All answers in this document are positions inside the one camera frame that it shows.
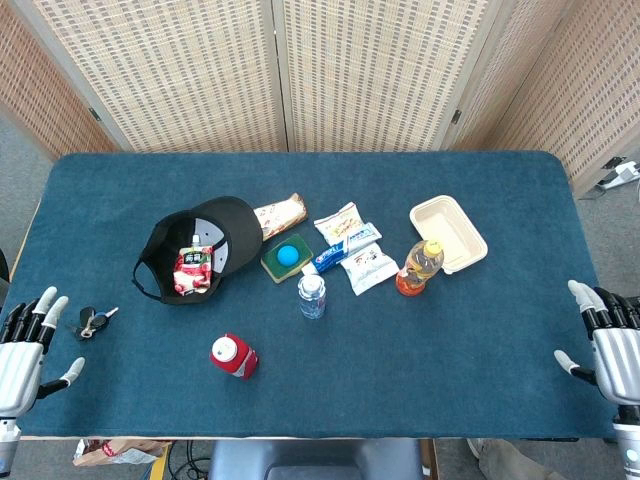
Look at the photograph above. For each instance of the tan shoe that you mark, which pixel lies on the tan shoe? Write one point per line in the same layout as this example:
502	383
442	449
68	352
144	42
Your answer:
510	462

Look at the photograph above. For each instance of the green yellow sponge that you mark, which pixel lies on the green yellow sponge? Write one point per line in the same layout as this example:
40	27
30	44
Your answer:
275	267

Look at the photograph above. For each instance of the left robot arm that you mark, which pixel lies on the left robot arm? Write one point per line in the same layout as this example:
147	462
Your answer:
7	445

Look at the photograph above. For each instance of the blue tablecloth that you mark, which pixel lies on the blue tablecloth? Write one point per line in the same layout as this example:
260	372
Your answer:
350	360

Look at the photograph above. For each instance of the yellow white snack packet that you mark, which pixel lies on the yellow white snack packet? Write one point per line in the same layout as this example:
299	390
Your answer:
337	222

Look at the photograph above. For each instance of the beige food container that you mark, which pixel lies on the beige food container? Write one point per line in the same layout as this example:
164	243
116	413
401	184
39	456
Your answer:
450	230

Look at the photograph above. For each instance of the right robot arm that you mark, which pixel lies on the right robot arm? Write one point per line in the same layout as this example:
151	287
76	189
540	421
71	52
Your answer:
629	445

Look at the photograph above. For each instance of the red NFC juice bottle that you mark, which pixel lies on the red NFC juice bottle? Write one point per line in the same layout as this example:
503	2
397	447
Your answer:
237	360

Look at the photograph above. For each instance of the white power strip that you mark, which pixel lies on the white power strip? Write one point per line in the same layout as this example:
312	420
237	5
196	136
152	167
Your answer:
625	172

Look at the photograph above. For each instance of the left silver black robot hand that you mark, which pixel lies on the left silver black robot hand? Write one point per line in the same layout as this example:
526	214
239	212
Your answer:
17	360

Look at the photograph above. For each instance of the red jelly drink pouch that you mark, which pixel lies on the red jelly drink pouch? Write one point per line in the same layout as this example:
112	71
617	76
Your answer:
192	272

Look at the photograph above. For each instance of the black baseball cap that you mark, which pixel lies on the black baseball cap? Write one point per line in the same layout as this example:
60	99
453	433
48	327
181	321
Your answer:
235	225

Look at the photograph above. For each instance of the orange tea bottle yellow cap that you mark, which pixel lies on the orange tea bottle yellow cap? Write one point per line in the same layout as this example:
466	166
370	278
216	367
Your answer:
417	272

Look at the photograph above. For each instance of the blue white toothpaste tube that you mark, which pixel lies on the blue white toothpaste tube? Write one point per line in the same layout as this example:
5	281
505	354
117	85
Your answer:
345	247

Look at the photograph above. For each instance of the blue ball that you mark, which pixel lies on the blue ball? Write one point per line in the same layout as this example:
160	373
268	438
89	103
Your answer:
288	255

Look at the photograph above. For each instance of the woven bamboo screen panel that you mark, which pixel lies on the woven bamboo screen panel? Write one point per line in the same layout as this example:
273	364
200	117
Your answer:
595	100
35	90
375	75
505	90
175	75

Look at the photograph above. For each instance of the bunch of keys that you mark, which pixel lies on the bunch of keys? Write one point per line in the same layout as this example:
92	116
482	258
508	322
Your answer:
90	322

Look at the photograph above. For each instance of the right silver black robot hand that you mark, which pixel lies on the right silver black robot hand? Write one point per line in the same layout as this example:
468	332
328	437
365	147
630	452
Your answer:
620	360

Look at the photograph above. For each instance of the crumpled paper bag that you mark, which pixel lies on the crumpled paper bag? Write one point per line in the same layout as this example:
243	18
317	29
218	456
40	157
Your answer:
120	450

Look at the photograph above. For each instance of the clear water bottle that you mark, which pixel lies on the clear water bottle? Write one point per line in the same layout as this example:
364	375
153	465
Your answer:
312	300

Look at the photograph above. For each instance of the brown white snack package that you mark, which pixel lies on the brown white snack package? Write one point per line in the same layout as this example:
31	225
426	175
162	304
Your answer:
280	215

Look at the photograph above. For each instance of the black screen hinge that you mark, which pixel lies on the black screen hinge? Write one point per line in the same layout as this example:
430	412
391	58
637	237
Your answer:
95	114
456	116

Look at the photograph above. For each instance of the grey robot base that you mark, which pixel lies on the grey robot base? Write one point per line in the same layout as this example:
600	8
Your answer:
315	460

